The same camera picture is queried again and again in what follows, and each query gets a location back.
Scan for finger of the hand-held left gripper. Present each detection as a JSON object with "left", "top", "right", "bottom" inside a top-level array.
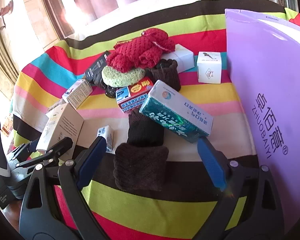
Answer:
[
  {"left": 17, "top": 137, "right": 73, "bottom": 170},
  {"left": 6, "top": 139, "right": 40, "bottom": 167}
]

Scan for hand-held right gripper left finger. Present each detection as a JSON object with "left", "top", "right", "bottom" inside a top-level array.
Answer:
[{"left": 19, "top": 135, "right": 108, "bottom": 240}]

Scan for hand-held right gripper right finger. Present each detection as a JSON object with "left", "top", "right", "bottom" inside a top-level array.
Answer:
[{"left": 197, "top": 137, "right": 286, "bottom": 240}]

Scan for dark brown knitted glove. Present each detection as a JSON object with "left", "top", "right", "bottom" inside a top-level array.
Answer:
[
  {"left": 150, "top": 59, "right": 182, "bottom": 92},
  {"left": 113, "top": 142, "right": 169, "bottom": 191}
]

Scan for teal long box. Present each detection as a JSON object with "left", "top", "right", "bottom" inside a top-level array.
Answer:
[{"left": 139, "top": 79, "right": 214, "bottom": 143}]

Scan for black sequin scrunchie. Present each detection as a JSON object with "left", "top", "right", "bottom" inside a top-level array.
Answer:
[{"left": 105, "top": 81, "right": 120, "bottom": 99}]

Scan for green round sponge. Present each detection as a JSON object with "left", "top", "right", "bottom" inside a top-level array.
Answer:
[{"left": 101, "top": 65, "right": 145, "bottom": 87}]

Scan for white cube box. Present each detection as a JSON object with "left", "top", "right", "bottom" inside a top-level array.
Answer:
[{"left": 196, "top": 51, "right": 221, "bottom": 84}]

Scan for purple storage box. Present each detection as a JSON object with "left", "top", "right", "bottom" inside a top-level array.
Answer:
[{"left": 224, "top": 8, "right": 300, "bottom": 180}]

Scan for tall white box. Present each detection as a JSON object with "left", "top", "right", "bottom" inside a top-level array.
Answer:
[{"left": 36, "top": 102, "right": 85, "bottom": 155}]

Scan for small blue white box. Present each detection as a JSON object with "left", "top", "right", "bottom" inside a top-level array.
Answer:
[{"left": 97, "top": 125, "right": 115, "bottom": 153}]

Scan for orange white package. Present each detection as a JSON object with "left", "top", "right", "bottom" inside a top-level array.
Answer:
[{"left": 0, "top": 114, "right": 14, "bottom": 138}]

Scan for striped tablecloth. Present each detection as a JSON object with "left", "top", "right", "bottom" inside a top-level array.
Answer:
[{"left": 9, "top": 0, "right": 300, "bottom": 240}]

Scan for red and blue box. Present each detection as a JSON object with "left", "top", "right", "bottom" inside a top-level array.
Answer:
[{"left": 116, "top": 76, "right": 154, "bottom": 114}]

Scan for black printed box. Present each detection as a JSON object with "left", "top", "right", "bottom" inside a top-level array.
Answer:
[{"left": 84, "top": 51, "right": 112, "bottom": 83}]

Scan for white soap box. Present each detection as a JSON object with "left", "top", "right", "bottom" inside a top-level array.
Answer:
[{"left": 162, "top": 44, "right": 195, "bottom": 74}]

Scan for red knitted scarf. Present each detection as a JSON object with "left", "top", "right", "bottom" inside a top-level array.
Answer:
[{"left": 107, "top": 29, "right": 176, "bottom": 72}]

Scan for door handle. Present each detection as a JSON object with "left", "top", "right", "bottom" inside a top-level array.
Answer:
[{"left": 0, "top": 0, "right": 14, "bottom": 34}]

